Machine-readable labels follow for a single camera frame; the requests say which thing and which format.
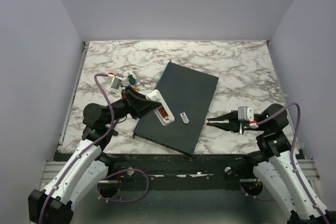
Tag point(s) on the dark flat metal box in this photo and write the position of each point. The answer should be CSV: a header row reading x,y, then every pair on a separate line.
x,y
184,90

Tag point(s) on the green handled screwdriver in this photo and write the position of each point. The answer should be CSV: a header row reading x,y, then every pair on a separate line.
x,y
132,80

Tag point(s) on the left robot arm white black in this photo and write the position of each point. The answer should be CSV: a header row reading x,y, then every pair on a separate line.
x,y
88,165

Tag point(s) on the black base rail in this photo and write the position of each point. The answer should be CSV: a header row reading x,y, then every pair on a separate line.
x,y
181,172

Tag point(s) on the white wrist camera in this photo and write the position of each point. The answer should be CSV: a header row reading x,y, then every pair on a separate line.
x,y
116,81
246,115

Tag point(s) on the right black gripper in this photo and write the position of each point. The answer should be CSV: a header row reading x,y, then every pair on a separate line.
x,y
233,124

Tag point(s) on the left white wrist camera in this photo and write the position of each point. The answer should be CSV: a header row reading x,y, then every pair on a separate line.
x,y
116,81

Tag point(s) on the white remote control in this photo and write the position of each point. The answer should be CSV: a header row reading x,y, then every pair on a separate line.
x,y
163,112

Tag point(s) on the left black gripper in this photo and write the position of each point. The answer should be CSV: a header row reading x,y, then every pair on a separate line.
x,y
139,105

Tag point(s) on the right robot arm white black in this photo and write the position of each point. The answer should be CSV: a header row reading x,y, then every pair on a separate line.
x,y
275,163

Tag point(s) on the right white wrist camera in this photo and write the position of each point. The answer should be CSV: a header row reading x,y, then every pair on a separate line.
x,y
246,115

